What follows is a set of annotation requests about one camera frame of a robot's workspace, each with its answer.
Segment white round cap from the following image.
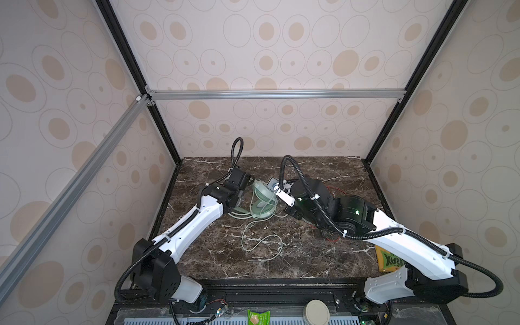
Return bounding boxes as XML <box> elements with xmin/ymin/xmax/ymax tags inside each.
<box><xmin>303</xmin><ymin>299</ymin><xmax>330</xmax><ymax>325</ymax></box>

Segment silver aluminium rail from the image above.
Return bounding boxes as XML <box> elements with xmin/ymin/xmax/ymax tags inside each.
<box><xmin>149</xmin><ymin>89</ymin><xmax>406</xmax><ymax>101</ymax></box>
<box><xmin>1</xmin><ymin>94</ymin><xmax>150</xmax><ymax>304</ymax></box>

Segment mint green headphones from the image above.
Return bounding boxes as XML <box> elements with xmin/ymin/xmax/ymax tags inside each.
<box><xmin>227</xmin><ymin>178</ymin><xmax>288</xmax><ymax>261</ymax></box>

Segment black corner frame post left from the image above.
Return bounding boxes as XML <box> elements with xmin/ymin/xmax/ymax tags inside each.
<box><xmin>95</xmin><ymin>0</ymin><xmax>182</xmax><ymax>165</ymax></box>

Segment yellow green snack bag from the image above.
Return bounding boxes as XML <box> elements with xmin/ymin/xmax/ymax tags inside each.
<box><xmin>375</xmin><ymin>246</ymin><xmax>406</xmax><ymax>273</ymax></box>

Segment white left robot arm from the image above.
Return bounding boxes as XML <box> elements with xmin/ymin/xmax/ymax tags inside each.
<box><xmin>114</xmin><ymin>182</ymin><xmax>249</xmax><ymax>310</ymax></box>

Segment silver aluminium rail left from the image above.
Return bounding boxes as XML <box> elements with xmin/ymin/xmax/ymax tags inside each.
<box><xmin>1</xmin><ymin>94</ymin><xmax>150</xmax><ymax>304</ymax></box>

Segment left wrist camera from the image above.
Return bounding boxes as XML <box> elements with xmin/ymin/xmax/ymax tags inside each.
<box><xmin>224</xmin><ymin>167</ymin><xmax>251</xmax><ymax>191</ymax></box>

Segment silver aluminium rail back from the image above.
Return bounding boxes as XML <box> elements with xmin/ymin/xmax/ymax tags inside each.
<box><xmin>149</xmin><ymin>89</ymin><xmax>406</xmax><ymax>101</ymax></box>

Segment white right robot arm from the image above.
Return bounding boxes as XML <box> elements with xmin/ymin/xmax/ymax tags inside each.
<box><xmin>275</xmin><ymin>179</ymin><xmax>504</xmax><ymax>304</ymax></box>

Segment green snack packet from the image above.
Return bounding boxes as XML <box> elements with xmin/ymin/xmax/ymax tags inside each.
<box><xmin>247</xmin><ymin>310</ymin><xmax>271</xmax><ymax>325</ymax></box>

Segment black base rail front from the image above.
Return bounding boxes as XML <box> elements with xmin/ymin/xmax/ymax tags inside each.
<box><xmin>107</xmin><ymin>278</ymin><xmax>455</xmax><ymax>324</ymax></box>

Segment black corner frame post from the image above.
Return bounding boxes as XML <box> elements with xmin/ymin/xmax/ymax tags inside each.
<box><xmin>95</xmin><ymin>0</ymin><xmax>182</xmax><ymax>165</ymax></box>
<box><xmin>363</xmin><ymin>0</ymin><xmax>469</xmax><ymax>167</ymax></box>

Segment black corner frame post right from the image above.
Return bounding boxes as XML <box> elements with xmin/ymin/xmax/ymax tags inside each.
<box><xmin>363</xmin><ymin>0</ymin><xmax>469</xmax><ymax>167</ymax></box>

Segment white black red-cable headphones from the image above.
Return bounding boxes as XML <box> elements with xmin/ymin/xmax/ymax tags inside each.
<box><xmin>323</xmin><ymin>186</ymin><xmax>346</xmax><ymax>243</ymax></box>

